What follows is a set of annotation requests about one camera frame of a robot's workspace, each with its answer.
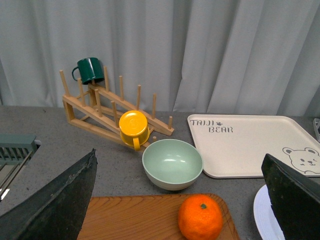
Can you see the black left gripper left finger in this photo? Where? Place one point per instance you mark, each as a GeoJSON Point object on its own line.
{"type": "Point", "coordinates": [57, 210]}

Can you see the dark green mug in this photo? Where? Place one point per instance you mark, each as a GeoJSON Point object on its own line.
{"type": "Point", "coordinates": [90, 69]}

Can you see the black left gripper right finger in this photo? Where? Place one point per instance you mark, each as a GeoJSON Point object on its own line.
{"type": "Point", "coordinates": [295, 200]}

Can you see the yellow mug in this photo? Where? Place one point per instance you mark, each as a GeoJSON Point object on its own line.
{"type": "Point", "coordinates": [134, 129]}

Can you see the light green bowl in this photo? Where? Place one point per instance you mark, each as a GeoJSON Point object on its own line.
{"type": "Point", "coordinates": [172, 164]}

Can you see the orange mandarin fruit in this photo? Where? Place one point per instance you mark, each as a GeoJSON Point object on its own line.
{"type": "Point", "coordinates": [200, 218]}

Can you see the white round plate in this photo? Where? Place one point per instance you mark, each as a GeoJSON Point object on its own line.
{"type": "Point", "coordinates": [265, 220]}

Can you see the grey curtain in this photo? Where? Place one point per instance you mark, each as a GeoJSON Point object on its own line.
{"type": "Point", "coordinates": [258, 57]}

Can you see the wooden cutting board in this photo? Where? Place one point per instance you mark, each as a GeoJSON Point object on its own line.
{"type": "Point", "coordinates": [146, 217]}

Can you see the wooden peg drying rack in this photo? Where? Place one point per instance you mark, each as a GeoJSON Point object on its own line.
{"type": "Point", "coordinates": [95, 110]}

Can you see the white cup holder rack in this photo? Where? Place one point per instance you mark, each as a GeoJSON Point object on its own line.
{"type": "Point", "coordinates": [316, 127]}

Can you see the beige bear serving tray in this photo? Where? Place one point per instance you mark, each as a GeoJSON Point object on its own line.
{"type": "Point", "coordinates": [234, 146]}

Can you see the grey green dish rack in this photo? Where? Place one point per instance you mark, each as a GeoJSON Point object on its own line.
{"type": "Point", "coordinates": [16, 150]}

